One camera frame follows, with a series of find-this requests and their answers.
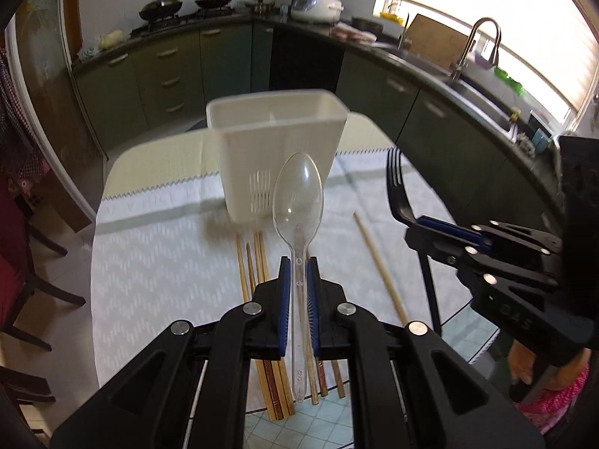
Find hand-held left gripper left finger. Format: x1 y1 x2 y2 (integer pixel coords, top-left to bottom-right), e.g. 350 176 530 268
49 256 288 449

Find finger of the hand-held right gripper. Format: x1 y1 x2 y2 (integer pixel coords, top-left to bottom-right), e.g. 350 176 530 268
418 217 562 256
405 225 557 291

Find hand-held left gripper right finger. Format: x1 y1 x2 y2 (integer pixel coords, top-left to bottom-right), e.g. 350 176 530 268
306 256 546 449

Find black plastic fork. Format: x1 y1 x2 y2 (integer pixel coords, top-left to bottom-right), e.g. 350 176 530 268
386 146 444 337

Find long wooden chopstick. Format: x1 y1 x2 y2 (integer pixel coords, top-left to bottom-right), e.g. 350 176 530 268
353 211 409 327

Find row of wooden chopsticks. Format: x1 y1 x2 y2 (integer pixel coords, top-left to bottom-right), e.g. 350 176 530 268
235 230 347 422

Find clear plastic spoon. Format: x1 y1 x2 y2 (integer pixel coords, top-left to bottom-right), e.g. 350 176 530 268
272 152 323 404

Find white plastic utensil holder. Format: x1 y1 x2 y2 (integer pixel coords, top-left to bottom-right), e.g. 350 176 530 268
206 89 351 224

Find person's right hand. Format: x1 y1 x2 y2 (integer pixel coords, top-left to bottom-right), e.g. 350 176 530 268
508 341 534 383

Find pink patterned clothing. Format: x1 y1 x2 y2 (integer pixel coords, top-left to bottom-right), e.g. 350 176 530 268
519 362 591 437

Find blue cup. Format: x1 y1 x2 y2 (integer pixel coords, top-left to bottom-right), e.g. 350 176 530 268
529 128 552 153

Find steel kitchen sink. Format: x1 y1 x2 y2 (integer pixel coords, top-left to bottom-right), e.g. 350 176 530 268
442 72 518 134

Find patterned white tablecloth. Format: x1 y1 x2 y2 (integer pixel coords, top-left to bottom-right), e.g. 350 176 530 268
91 113 490 415

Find green plastic basket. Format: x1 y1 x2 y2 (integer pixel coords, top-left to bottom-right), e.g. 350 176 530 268
493 66 525 97

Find steel kitchen faucet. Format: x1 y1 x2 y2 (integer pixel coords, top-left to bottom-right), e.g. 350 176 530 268
450 17 502 81

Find wooden cutting board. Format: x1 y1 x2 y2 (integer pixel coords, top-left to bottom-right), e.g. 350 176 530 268
409 13 473 68

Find pink cloth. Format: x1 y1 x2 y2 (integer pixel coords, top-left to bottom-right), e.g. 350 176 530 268
331 25 377 44

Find black cooking pot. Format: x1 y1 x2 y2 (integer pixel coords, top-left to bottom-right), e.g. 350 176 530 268
351 15 381 33

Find bright window with blind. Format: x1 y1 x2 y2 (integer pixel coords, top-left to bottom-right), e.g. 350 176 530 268
374 0 599 120

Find white rice cooker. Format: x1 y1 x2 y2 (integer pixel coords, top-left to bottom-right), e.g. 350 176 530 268
290 0 344 24

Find wooden chair with red cushion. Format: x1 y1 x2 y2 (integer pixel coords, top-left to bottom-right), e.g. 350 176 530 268
0 182 87 351
0 365 57 404

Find green kitchen base cabinets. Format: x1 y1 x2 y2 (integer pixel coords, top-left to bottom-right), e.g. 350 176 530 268
70 21 569 230

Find black gas stove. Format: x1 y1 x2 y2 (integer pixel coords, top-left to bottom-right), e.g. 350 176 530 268
130 7 235 38

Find crumpled plastic bag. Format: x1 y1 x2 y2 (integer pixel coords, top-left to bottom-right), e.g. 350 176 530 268
77 37 101 61

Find black wok with lid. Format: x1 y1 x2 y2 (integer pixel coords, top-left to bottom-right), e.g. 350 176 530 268
139 0 183 22

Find glass sliding door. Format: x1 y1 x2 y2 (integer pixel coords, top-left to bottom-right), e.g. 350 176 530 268
4 0 110 230

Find checked hanging apron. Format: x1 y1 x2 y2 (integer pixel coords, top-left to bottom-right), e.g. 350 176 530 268
0 47 51 176

